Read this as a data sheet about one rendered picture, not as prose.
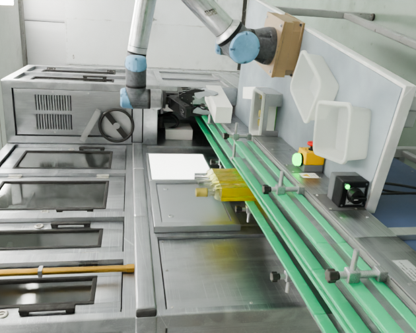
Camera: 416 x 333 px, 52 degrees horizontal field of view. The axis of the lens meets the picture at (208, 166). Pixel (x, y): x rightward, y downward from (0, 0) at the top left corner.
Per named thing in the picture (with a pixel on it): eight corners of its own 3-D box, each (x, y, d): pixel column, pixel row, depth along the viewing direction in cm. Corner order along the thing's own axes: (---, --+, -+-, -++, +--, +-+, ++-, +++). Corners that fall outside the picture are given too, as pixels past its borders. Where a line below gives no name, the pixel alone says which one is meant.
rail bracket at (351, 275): (379, 273, 93) (321, 275, 90) (386, 243, 90) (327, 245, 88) (389, 284, 89) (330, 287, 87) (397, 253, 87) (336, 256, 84)
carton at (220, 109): (220, 85, 173) (205, 84, 172) (232, 107, 152) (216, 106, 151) (218, 100, 176) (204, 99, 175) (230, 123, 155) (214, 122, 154)
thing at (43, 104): (152, 118, 335) (31, 115, 318) (152, 70, 322) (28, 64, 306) (157, 145, 270) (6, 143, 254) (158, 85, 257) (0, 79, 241)
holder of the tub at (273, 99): (265, 143, 212) (249, 143, 211) (271, 88, 203) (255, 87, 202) (275, 154, 197) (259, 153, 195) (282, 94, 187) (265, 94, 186)
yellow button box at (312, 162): (315, 165, 154) (296, 165, 153) (318, 145, 152) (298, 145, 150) (323, 172, 148) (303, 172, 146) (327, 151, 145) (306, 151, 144)
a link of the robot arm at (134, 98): (119, 88, 154) (120, 111, 157) (150, 89, 156) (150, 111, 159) (120, 83, 161) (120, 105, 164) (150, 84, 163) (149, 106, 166)
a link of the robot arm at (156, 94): (150, 92, 156) (150, 113, 160) (163, 93, 157) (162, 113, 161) (150, 86, 162) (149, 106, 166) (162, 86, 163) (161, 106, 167)
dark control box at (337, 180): (352, 196, 129) (326, 196, 127) (356, 171, 126) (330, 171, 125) (366, 207, 121) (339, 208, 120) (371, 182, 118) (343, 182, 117)
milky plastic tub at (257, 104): (265, 133, 211) (247, 132, 209) (270, 87, 203) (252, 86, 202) (276, 143, 195) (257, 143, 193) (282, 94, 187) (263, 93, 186)
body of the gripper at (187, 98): (192, 86, 166) (161, 85, 164) (195, 94, 159) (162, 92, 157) (191, 105, 170) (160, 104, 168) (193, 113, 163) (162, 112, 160)
